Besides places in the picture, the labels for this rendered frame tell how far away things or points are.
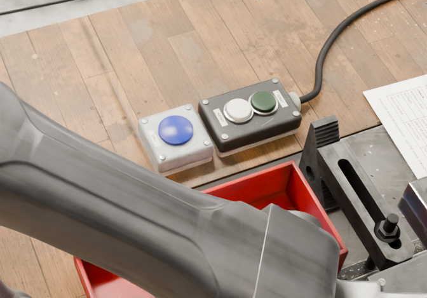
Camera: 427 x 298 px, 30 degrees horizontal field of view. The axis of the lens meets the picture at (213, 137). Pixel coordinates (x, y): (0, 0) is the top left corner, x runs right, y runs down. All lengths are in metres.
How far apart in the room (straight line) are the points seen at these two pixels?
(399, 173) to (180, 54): 0.31
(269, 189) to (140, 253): 0.47
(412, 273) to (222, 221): 0.38
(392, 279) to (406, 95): 0.32
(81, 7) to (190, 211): 1.96
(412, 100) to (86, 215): 0.68
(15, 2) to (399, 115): 1.59
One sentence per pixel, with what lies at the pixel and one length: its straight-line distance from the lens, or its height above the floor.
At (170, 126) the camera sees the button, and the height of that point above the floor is 0.94.
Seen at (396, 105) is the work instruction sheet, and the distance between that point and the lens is 1.01.
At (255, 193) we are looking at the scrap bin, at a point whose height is 0.92.
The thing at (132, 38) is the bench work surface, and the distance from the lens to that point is 1.04.
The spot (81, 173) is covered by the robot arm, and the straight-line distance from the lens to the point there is 0.41.
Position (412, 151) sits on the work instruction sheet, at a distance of 0.98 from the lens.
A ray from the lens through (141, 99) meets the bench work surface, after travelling 0.97.
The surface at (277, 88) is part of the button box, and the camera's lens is 0.96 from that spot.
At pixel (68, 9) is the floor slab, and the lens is 2.36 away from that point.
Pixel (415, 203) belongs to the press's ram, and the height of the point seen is 1.13.
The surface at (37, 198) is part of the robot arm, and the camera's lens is 0.40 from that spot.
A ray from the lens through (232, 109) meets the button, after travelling 0.92.
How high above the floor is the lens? 1.65
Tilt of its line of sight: 53 degrees down
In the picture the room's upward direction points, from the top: 7 degrees clockwise
